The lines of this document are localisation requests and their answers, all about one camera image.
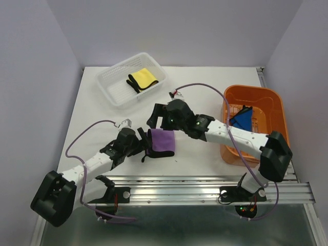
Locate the purple black-edged towel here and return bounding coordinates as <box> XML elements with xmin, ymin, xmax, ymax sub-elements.
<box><xmin>141</xmin><ymin>129</ymin><xmax>176</xmax><ymax>162</ymax></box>

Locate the yellow black-edged towel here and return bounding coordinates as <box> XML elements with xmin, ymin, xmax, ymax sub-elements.
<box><xmin>126</xmin><ymin>68</ymin><xmax>159</xmax><ymax>93</ymax></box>

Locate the blue towel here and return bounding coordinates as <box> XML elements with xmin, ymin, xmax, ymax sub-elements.
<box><xmin>229</xmin><ymin>105</ymin><xmax>253</xmax><ymax>132</ymax></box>

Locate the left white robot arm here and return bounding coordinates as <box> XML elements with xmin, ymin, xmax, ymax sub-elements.
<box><xmin>30</xmin><ymin>128</ymin><xmax>152</xmax><ymax>227</ymax></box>

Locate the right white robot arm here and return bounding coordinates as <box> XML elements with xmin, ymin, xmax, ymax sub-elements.
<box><xmin>147</xmin><ymin>99</ymin><xmax>293</xmax><ymax>200</ymax></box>

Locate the white plastic basket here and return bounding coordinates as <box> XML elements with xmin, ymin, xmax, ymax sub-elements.
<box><xmin>95</xmin><ymin>52</ymin><xmax>168</xmax><ymax>108</ymax></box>

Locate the orange plastic tub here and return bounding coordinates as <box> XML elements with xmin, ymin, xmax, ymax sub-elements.
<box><xmin>219</xmin><ymin>84</ymin><xmax>290</xmax><ymax>166</ymax></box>

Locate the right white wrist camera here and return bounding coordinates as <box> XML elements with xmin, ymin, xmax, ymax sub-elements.
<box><xmin>169</xmin><ymin>90</ymin><xmax>185</xmax><ymax>101</ymax></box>

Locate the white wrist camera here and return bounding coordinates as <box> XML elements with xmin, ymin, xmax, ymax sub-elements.
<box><xmin>118</xmin><ymin>119</ymin><xmax>132</xmax><ymax>129</ymax></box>
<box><xmin>169</xmin><ymin>90</ymin><xmax>185</xmax><ymax>101</ymax></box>

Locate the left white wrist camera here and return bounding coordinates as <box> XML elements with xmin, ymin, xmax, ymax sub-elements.
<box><xmin>118</xmin><ymin>119</ymin><xmax>132</xmax><ymax>129</ymax></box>

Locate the aluminium mounting rail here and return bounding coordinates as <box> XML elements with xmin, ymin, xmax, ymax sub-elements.
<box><xmin>108</xmin><ymin>176</ymin><xmax>315</xmax><ymax>207</ymax></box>

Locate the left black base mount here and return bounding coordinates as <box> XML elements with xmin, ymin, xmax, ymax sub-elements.
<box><xmin>83</xmin><ymin>175</ymin><xmax>134</xmax><ymax>223</ymax></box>

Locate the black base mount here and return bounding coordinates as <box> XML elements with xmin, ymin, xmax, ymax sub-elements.
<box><xmin>217</xmin><ymin>173</ymin><xmax>267</xmax><ymax>220</ymax></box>
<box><xmin>83</xmin><ymin>175</ymin><xmax>134</xmax><ymax>223</ymax></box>

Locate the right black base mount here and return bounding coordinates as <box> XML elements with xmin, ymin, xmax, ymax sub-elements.
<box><xmin>217</xmin><ymin>173</ymin><xmax>267</xmax><ymax>220</ymax></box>

